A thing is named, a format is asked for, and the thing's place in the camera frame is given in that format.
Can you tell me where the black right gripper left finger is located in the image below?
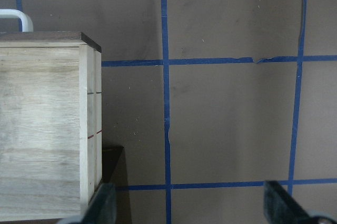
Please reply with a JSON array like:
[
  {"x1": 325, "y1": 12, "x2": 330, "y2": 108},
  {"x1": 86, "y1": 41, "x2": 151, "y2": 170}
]
[{"x1": 59, "y1": 183, "x2": 116, "y2": 224}]

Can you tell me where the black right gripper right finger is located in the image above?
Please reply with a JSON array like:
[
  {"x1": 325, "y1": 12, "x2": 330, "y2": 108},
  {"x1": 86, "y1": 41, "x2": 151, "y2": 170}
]
[{"x1": 264, "y1": 180, "x2": 336, "y2": 224}]

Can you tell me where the light wooden drawer cabinet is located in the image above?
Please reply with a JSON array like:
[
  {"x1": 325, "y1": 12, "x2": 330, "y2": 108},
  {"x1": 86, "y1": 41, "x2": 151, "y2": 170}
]
[{"x1": 1, "y1": 32, "x2": 102, "y2": 222}]

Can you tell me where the white plastic tray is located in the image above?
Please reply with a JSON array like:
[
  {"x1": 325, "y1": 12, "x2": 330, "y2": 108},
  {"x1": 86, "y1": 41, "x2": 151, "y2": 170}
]
[{"x1": 0, "y1": 9, "x2": 34, "y2": 32}]

